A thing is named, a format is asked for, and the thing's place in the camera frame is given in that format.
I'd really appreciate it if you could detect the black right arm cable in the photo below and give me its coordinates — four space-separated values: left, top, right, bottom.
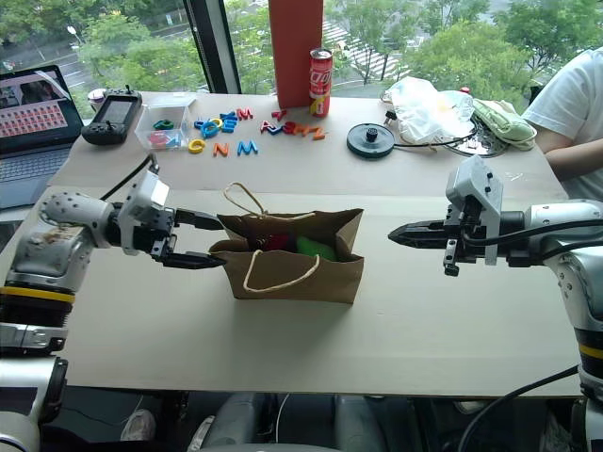
458 217 603 267

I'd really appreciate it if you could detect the round silver metal plate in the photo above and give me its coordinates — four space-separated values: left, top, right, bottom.
442 123 513 158

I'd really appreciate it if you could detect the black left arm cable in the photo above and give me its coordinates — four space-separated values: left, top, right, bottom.
99 152 159 202

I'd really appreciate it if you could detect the brown paper bag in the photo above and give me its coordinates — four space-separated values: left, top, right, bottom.
207 182 366 307

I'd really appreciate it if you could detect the dark window frame pillar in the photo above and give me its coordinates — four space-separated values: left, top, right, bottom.
182 0 243 96

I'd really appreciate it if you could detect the green plush toy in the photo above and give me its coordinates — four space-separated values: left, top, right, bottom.
295 235 337 262

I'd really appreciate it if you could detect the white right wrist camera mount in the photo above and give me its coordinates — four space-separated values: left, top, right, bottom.
445 154 505 267

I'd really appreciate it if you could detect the clear plastic box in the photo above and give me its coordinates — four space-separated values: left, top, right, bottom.
134 95 199 153

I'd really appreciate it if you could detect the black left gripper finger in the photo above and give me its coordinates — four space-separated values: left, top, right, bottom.
164 250 228 271
175 209 225 232

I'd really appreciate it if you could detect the person in white t-shirt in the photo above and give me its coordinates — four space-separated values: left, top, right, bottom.
521 46 603 203

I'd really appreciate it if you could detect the red chili plush toy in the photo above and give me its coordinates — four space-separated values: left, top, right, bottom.
265 232 300 253

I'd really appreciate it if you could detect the tall orange box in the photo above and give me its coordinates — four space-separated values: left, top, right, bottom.
268 0 325 110

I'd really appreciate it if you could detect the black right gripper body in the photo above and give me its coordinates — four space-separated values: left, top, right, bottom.
441 196 487 278

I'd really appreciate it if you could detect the white shoe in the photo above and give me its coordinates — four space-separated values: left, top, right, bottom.
186 415 216 452
121 408 157 442

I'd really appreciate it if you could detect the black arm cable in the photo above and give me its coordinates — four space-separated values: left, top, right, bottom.
458 217 603 267
99 152 159 202

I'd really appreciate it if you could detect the black handheld controller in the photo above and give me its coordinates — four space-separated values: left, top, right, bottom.
80 85 144 147

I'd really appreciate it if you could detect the grey laptop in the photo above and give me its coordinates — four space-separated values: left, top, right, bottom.
0 64 86 211

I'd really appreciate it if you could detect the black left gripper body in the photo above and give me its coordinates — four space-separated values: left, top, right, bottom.
139 205 184 266

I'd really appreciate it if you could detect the black round kettle base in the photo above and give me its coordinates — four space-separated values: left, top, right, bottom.
346 121 397 159

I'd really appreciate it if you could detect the red drink can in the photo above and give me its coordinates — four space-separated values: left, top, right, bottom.
308 47 334 118

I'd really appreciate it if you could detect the black cable under table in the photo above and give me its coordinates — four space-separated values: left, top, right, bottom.
458 363 581 452

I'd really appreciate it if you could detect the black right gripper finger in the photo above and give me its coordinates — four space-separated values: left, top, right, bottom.
389 233 448 250
387 220 448 238

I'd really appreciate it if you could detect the pale green cloth pouch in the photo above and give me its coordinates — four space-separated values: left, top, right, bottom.
470 98 538 153

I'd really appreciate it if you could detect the black kettle base cord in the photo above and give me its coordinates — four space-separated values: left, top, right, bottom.
393 123 479 149

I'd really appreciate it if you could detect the white plastic bag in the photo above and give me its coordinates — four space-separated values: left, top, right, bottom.
380 75 475 145

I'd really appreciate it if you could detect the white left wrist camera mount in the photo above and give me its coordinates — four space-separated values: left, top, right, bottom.
117 169 172 256

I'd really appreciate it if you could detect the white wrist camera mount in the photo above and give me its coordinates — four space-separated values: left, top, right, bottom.
445 154 505 267
117 169 172 256

